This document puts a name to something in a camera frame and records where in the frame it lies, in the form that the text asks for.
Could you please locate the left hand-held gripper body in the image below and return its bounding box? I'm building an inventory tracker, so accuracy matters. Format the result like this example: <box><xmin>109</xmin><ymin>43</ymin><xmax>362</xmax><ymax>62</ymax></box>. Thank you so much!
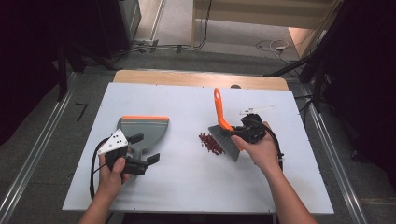
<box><xmin>97</xmin><ymin>128</ymin><xmax>150</xmax><ymax>176</ymax></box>

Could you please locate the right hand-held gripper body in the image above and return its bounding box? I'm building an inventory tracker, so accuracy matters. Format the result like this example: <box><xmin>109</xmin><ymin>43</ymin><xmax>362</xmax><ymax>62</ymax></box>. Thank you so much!
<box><xmin>236</xmin><ymin>105</ymin><xmax>276</xmax><ymax>145</ymax></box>

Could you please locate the gray dustpan with orange edge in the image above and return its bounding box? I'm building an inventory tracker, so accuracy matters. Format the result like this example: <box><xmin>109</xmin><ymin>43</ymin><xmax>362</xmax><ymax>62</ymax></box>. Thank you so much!
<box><xmin>116</xmin><ymin>115</ymin><xmax>170</xmax><ymax>181</ymax></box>

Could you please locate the orange brush with gray bristles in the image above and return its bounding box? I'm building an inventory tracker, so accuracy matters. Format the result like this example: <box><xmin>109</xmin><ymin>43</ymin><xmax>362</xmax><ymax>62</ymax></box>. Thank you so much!
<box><xmin>207</xmin><ymin>87</ymin><xmax>245</xmax><ymax>163</ymax></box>

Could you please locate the pile of red and green beans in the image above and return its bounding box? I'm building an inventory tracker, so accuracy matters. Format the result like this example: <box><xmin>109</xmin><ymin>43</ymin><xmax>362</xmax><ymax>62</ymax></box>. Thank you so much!
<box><xmin>199</xmin><ymin>132</ymin><xmax>226</xmax><ymax>156</ymax></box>

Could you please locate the person's right hand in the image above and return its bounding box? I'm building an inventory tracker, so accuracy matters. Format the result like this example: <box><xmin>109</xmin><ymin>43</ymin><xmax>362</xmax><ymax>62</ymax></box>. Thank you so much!
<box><xmin>230</xmin><ymin>120</ymin><xmax>282</xmax><ymax>176</ymax></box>

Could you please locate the person's left hand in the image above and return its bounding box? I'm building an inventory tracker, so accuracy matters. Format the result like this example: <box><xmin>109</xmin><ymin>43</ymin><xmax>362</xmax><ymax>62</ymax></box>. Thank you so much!
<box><xmin>98</xmin><ymin>153</ymin><xmax>131</xmax><ymax>197</ymax></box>

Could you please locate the wooden table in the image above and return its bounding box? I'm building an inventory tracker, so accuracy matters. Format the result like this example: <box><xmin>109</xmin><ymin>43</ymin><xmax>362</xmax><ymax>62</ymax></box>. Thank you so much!
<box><xmin>112</xmin><ymin>69</ymin><xmax>290</xmax><ymax>91</ymax></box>

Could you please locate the black tripod stand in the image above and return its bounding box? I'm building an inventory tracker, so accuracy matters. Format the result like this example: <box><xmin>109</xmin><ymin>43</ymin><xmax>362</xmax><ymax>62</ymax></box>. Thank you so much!
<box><xmin>263</xmin><ymin>36</ymin><xmax>331</xmax><ymax>113</ymax></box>

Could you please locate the gray power strip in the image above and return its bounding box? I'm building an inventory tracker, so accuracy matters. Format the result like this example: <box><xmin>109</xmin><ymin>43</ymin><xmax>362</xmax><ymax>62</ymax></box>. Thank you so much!
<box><xmin>133</xmin><ymin>38</ymin><xmax>160</xmax><ymax>49</ymax></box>

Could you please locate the dark curtain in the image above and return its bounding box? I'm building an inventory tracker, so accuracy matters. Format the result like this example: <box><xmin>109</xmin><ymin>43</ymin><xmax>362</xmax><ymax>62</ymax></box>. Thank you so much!
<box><xmin>0</xmin><ymin>0</ymin><xmax>104</xmax><ymax>147</ymax></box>
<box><xmin>314</xmin><ymin>0</ymin><xmax>396</xmax><ymax>188</ymax></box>

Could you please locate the gray cabinet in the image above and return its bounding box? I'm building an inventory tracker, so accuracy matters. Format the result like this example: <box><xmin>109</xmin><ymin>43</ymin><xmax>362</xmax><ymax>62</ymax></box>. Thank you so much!
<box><xmin>117</xmin><ymin>0</ymin><xmax>143</xmax><ymax>42</ymax></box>

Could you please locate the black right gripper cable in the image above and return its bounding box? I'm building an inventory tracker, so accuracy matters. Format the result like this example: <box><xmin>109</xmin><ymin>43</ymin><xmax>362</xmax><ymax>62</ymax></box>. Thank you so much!
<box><xmin>261</xmin><ymin>122</ymin><xmax>286</xmax><ymax>173</ymax></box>

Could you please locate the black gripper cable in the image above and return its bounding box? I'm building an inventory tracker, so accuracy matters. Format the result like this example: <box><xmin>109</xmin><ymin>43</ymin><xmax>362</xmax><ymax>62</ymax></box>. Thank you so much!
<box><xmin>261</xmin><ymin>122</ymin><xmax>286</xmax><ymax>173</ymax></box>
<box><xmin>89</xmin><ymin>136</ymin><xmax>110</xmax><ymax>201</ymax></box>

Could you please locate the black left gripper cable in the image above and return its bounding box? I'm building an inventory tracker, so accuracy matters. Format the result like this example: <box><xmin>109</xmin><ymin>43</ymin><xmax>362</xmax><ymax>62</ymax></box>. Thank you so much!
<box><xmin>89</xmin><ymin>136</ymin><xmax>110</xmax><ymax>201</ymax></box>

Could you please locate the metal floor rail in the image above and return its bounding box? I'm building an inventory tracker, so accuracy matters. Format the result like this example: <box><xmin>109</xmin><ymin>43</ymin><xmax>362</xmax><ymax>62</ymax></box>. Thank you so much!
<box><xmin>297</xmin><ymin>83</ymin><xmax>370</xmax><ymax>224</ymax></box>
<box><xmin>0</xmin><ymin>72</ymin><xmax>78</xmax><ymax>224</ymax></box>

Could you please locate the white floor cable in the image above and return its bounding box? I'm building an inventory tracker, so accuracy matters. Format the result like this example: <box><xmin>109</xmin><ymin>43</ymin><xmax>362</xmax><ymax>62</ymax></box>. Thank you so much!
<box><xmin>255</xmin><ymin>38</ymin><xmax>291</xmax><ymax>63</ymax></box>

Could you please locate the black hanging cable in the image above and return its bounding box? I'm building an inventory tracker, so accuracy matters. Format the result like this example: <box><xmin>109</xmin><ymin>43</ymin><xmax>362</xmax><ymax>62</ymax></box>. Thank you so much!
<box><xmin>195</xmin><ymin>0</ymin><xmax>214</xmax><ymax>50</ymax></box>

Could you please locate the light wooden frame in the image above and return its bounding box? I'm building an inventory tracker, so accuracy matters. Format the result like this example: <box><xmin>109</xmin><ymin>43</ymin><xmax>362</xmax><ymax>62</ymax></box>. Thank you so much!
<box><xmin>191</xmin><ymin>0</ymin><xmax>344</xmax><ymax>59</ymax></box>

